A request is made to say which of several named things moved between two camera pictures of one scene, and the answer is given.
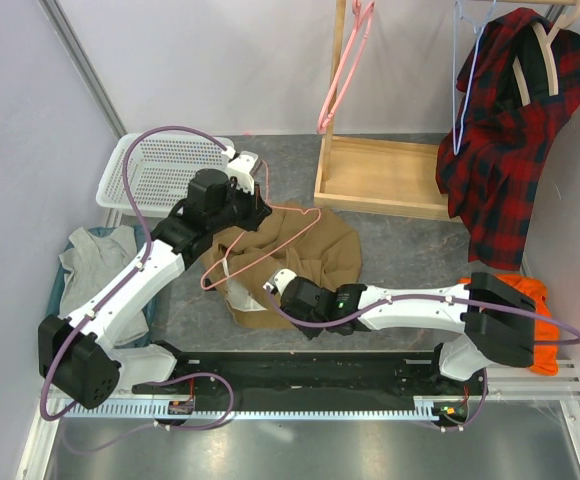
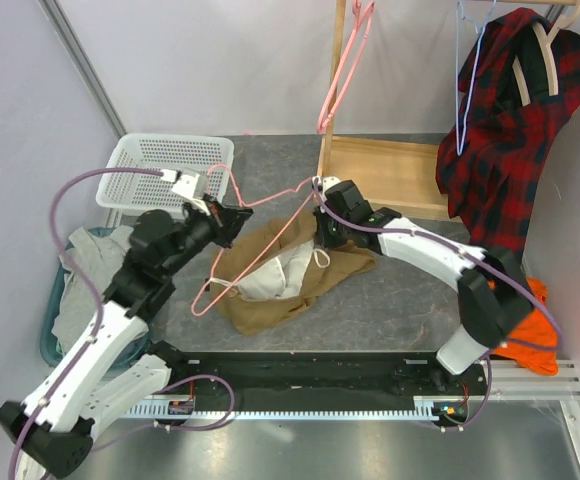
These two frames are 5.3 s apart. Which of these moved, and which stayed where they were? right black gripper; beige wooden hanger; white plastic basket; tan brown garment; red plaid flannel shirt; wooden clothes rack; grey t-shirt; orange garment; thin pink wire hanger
Moved: tan brown garment; thin pink wire hanger; right black gripper
Stayed: red plaid flannel shirt; wooden clothes rack; white plastic basket; beige wooden hanger; orange garment; grey t-shirt
